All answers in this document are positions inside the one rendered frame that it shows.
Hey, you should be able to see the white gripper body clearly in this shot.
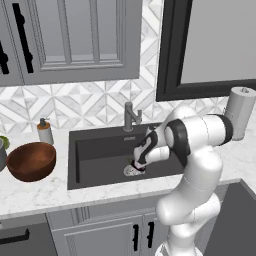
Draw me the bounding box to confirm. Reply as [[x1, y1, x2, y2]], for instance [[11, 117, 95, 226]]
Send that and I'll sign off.
[[123, 164, 147, 177]]

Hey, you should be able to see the dark grey sink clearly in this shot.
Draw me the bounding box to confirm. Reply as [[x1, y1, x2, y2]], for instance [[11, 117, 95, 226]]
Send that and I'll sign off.
[[67, 122, 186, 191]]

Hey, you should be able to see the narrow grey base cupboard door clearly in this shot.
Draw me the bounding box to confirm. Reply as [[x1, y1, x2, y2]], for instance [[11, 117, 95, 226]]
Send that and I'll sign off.
[[142, 212, 172, 256]]

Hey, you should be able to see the wide grey base cupboard door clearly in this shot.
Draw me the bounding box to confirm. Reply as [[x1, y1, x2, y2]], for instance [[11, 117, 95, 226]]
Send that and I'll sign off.
[[51, 214, 145, 256]]

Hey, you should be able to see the brown wooden bowl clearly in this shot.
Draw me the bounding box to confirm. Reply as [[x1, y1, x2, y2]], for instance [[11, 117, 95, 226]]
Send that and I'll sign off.
[[6, 141, 57, 183]]

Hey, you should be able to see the grey metal tap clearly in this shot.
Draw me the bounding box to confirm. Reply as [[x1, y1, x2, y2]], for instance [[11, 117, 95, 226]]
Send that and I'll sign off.
[[123, 101, 144, 133]]

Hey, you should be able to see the grey soap dispenser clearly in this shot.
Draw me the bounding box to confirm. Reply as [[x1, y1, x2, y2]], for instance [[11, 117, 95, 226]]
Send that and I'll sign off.
[[36, 117, 55, 146]]

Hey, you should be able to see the dark grey dishwasher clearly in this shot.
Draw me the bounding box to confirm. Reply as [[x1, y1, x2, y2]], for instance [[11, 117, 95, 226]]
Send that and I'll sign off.
[[0, 213, 58, 256]]

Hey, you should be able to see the white paper towel roll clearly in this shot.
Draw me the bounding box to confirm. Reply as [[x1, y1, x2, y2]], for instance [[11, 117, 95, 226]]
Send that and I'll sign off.
[[224, 86, 256, 142]]

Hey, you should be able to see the black framed window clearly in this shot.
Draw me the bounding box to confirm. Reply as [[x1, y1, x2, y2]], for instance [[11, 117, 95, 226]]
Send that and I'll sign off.
[[155, 0, 256, 103]]

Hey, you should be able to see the grey pot with green plant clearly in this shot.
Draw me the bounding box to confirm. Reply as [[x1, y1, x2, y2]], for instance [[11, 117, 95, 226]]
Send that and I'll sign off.
[[0, 135, 11, 173]]

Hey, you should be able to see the short black cupboard handle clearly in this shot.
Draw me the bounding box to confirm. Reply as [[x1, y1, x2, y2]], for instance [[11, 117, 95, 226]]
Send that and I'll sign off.
[[147, 221, 156, 250], [132, 223, 140, 252]]

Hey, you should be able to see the black dishwasher handle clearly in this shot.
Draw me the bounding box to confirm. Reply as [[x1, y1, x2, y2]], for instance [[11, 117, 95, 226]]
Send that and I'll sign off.
[[0, 227, 31, 246]]

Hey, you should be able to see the wide grey wall cupboard door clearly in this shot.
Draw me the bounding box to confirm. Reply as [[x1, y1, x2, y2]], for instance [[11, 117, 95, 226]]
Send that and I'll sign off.
[[5, 0, 143, 87]]

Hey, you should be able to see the narrow grey wall cupboard door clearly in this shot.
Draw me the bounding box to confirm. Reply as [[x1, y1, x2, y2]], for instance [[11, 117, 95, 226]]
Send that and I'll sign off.
[[0, 0, 26, 88]]

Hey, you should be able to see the long black cupboard handle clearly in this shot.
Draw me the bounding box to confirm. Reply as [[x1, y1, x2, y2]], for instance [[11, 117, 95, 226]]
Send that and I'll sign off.
[[0, 40, 10, 76], [12, 2, 35, 75]]

